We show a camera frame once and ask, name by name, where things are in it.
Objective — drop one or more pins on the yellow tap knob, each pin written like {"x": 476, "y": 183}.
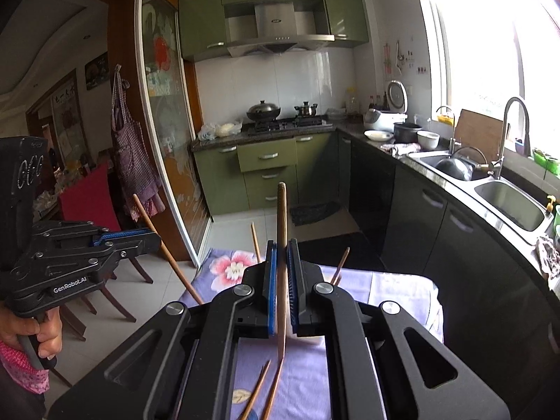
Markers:
{"x": 551, "y": 203}

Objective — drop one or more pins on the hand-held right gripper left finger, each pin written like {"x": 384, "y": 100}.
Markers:
{"x": 272, "y": 288}

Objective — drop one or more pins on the person's left forearm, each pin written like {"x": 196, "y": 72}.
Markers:
{"x": 22, "y": 367}

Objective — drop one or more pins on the black inner pot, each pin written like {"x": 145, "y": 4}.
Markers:
{"x": 407, "y": 133}

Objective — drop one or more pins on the wall poster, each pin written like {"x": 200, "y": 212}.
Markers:
{"x": 97, "y": 71}

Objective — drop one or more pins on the dark floor mat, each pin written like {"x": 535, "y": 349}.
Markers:
{"x": 315, "y": 213}

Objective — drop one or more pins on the green base cabinet with drawers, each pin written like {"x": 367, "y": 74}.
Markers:
{"x": 267, "y": 183}

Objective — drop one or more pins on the steel cooking pot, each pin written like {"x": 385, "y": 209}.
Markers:
{"x": 306, "y": 110}

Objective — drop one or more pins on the plastic bag with food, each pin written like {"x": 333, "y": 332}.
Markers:
{"x": 221, "y": 129}

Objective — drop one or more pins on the person's left hand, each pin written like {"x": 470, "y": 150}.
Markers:
{"x": 26, "y": 328}

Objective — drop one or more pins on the wooden cutting board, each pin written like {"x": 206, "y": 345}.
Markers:
{"x": 479, "y": 131}

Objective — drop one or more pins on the window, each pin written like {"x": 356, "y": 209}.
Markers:
{"x": 490, "y": 52}

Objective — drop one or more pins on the white plate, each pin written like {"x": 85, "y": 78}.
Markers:
{"x": 378, "y": 135}

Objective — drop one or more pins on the patterned rag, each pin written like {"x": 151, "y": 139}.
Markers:
{"x": 549, "y": 256}

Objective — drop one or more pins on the light bamboo chopstick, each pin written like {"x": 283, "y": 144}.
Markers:
{"x": 175, "y": 267}
{"x": 255, "y": 240}

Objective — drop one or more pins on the crumpled dish cloth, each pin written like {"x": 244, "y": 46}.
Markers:
{"x": 396, "y": 148}

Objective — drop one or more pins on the glass jar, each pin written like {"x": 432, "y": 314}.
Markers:
{"x": 351, "y": 103}

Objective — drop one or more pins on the black gas stove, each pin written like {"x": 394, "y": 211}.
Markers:
{"x": 288, "y": 124}

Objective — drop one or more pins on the checkered apron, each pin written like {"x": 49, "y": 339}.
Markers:
{"x": 131, "y": 148}

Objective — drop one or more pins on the steel range hood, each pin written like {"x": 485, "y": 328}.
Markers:
{"x": 275, "y": 26}

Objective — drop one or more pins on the brown wooden chopstick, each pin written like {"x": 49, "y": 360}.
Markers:
{"x": 338, "y": 280}
{"x": 343, "y": 260}
{"x": 282, "y": 214}
{"x": 256, "y": 389}
{"x": 272, "y": 391}

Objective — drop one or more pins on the green plastic container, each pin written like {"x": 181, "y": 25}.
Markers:
{"x": 547, "y": 162}

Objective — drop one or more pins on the green wall cabinet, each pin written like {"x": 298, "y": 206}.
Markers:
{"x": 201, "y": 22}

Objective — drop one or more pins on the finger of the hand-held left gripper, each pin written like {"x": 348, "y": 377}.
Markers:
{"x": 122, "y": 238}
{"x": 113, "y": 258}

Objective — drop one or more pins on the tall steel faucet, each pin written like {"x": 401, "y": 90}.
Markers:
{"x": 509, "y": 113}

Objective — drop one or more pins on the stainless double sink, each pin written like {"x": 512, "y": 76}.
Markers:
{"x": 507, "y": 201}

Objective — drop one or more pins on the black wok with lid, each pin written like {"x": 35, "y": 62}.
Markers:
{"x": 263, "y": 111}

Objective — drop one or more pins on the white rice cooker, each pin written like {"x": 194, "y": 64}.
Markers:
{"x": 393, "y": 100}

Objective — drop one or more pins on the purple floral tablecloth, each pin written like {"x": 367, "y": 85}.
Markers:
{"x": 389, "y": 297}

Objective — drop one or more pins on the black base cabinet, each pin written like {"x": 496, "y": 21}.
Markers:
{"x": 459, "y": 271}

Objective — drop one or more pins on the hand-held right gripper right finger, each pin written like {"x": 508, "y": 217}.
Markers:
{"x": 292, "y": 288}

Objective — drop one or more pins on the sliding glass door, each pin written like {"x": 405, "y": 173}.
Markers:
{"x": 170, "y": 140}

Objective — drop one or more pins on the small steel tap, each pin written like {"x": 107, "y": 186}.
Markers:
{"x": 450, "y": 131}

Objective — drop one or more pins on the white bowl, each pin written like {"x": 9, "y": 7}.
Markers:
{"x": 428, "y": 140}

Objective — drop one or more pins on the red covered chair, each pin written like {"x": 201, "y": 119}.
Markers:
{"x": 87, "y": 201}

